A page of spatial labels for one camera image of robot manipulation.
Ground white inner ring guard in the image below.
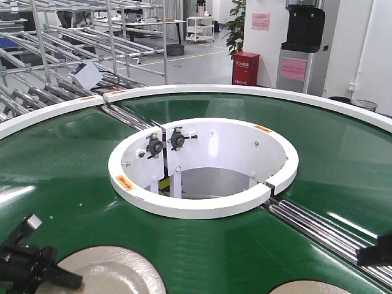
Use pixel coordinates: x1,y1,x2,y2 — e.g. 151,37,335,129
108,118,299,219

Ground steel conveyor rollers left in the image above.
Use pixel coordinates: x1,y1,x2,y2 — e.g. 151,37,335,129
99,104,160,131

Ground white outer rim guard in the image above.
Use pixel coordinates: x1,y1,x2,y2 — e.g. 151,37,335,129
1,84,391,139

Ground beige textured plate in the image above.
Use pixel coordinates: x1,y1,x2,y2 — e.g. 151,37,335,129
36,245,167,293
270,280,349,294

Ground black water dispenser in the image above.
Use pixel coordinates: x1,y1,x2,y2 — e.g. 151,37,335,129
276,1,325,93

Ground red fire extinguisher box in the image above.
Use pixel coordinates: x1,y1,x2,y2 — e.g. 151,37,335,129
232,51,260,86

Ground wire mesh waste bin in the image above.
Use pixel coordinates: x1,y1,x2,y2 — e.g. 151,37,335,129
351,99,378,112

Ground green potted plant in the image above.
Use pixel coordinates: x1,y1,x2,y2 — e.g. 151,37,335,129
224,0,246,59

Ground grey control box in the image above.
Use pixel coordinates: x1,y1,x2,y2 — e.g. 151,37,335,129
69,60,103,90

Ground steel conveyor rollers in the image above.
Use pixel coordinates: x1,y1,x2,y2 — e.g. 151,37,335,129
262,199,391,290
99,104,160,131

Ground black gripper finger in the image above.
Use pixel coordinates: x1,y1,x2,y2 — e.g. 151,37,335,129
356,234,391,266

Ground green conveyor belt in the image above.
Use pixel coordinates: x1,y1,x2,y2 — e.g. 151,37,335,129
1,93,391,293

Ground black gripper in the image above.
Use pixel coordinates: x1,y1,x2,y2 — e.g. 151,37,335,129
1,246,83,293

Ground metal roller rack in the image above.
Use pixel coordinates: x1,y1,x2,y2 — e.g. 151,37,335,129
1,1,166,122

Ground white shelf cart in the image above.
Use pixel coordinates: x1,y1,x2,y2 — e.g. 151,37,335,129
186,16,214,43

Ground steel conveyor rollers right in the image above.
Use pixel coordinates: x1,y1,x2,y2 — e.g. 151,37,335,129
262,199,391,290

